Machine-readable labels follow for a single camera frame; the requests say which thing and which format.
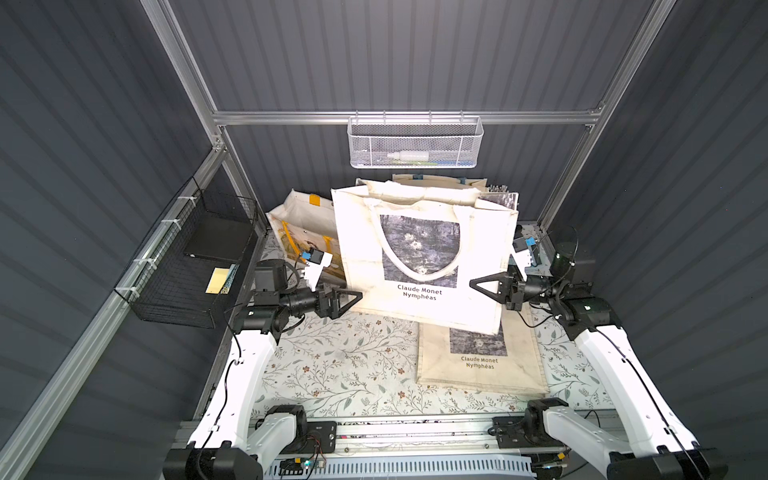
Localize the cream canvas bag painting print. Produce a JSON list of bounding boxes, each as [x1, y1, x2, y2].
[[416, 306, 549, 397]]

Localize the cream canvas bag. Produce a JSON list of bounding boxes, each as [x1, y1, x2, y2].
[[332, 181, 518, 334]]

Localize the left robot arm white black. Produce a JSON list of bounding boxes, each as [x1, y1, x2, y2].
[[162, 259, 363, 479]]

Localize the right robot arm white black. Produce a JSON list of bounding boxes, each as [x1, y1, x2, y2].
[[469, 240, 728, 479]]

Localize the cream tote bag black lettering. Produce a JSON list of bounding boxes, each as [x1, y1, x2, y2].
[[391, 174, 488, 192]]

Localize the floral table mat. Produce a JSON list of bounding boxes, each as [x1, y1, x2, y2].
[[207, 225, 613, 421]]

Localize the yellow sticky note pad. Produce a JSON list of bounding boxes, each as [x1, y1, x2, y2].
[[205, 267, 230, 295]]

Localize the black notebook in basket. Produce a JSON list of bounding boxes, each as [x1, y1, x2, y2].
[[183, 216, 252, 262]]

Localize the white bottle in basket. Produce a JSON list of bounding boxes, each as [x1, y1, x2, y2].
[[387, 151, 430, 164]]

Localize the small green circuit board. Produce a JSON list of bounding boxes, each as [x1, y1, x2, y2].
[[278, 457, 315, 478]]

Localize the white tote bag yellow handles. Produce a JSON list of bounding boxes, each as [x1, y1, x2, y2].
[[267, 190, 346, 284]]

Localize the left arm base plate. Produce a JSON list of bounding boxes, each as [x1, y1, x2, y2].
[[293, 421, 338, 456]]

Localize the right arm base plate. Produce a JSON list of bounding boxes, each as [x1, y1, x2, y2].
[[488, 416, 541, 449]]

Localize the black wire wall basket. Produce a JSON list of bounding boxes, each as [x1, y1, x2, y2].
[[115, 181, 258, 329]]

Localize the white wire mesh basket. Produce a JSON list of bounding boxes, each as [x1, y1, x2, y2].
[[347, 115, 485, 169]]

